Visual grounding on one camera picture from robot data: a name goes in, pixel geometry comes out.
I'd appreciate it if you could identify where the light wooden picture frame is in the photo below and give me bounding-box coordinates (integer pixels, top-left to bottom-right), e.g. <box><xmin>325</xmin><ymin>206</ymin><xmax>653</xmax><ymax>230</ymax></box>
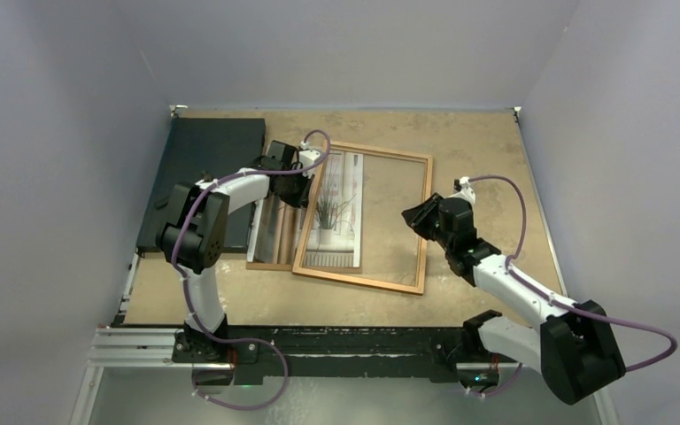
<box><xmin>291</xmin><ymin>140</ymin><xmax>435</xmax><ymax>297</ymax></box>

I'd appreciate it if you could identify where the brown frame backing board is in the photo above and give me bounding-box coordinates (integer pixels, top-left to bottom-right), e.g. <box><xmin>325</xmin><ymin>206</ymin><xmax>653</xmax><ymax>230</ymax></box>
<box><xmin>245</xmin><ymin>146</ymin><xmax>365</xmax><ymax>274</ymax></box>

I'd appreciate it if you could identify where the plant window photo print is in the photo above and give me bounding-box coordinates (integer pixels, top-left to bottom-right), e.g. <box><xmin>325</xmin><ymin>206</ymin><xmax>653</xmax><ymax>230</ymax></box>
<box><xmin>247</xmin><ymin>149</ymin><xmax>365</xmax><ymax>271</ymax></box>

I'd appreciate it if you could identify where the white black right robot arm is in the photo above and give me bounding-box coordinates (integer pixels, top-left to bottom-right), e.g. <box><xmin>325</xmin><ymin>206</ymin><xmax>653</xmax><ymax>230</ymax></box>
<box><xmin>401</xmin><ymin>194</ymin><xmax>626</xmax><ymax>405</ymax></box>

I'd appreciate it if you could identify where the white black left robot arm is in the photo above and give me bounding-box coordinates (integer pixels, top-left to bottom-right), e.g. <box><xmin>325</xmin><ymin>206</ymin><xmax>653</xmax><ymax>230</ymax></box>
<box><xmin>156</xmin><ymin>142</ymin><xmax>326</xmax><ymax>362</ymax></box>

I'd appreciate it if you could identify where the dark blue electronics box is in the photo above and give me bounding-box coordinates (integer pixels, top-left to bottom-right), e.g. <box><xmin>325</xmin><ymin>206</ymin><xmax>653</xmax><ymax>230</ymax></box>
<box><xmin>135</xmin><ymin>117</ymin><xmax>267</xmax><ymax>254</ymax></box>

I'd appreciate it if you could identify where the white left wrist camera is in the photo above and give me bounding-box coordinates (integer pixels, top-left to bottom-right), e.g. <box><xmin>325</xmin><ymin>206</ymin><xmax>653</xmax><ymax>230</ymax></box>
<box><xmin>297</xmin><ymin>149</ymin><xmax>324</xmax><ymax>176</ymax></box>

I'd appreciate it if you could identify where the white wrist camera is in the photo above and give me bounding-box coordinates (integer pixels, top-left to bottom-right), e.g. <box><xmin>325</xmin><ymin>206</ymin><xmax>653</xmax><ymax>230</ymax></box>
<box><xmin>297</xmin><ymin>149</ymin><xmax>324</xmax><ymax>176</ymax></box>
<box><xmin>452</xmin><ymin>176</ymin><xmax>475</xmax><ymax>206</ymax></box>

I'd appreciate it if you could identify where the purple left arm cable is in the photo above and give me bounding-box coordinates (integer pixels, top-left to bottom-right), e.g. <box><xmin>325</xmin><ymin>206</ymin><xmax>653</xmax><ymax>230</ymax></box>
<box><xmin>169</xmin><ymin>129</ymin><xmax>332</xmax><ymax>411</ymax></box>

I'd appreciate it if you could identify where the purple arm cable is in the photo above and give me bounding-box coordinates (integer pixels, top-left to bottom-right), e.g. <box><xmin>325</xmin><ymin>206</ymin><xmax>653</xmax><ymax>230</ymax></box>
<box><xmin>169</xmin><ymin>129</ymin><xmax>332</xmax><ymax>411</ymax></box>
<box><xmin>456</xmin><ymin>174</ymin><xmax>679</xmax><ymax>399</ymax></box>

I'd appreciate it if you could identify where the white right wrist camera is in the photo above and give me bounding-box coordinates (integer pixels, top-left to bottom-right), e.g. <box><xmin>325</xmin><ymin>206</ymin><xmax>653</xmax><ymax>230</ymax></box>
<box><xmin>452</xmin><ymin>176</ymin><xmax>475</xmax><ymax>206</ymax></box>

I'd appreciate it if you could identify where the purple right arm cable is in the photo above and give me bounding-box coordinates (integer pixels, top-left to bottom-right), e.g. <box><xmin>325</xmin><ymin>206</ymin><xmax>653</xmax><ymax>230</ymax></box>
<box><xmin>456</xmin><ymin>174</ymin><xmax>679</xmax><ymax>399</ymax></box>

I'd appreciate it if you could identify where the aluminium rail base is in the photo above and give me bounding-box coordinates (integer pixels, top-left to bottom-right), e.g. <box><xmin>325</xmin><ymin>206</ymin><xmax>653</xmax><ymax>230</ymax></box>
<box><xmin>71</xmin><ymin>325</ymin><xmax>618</xmax><ymax>424</ymax></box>

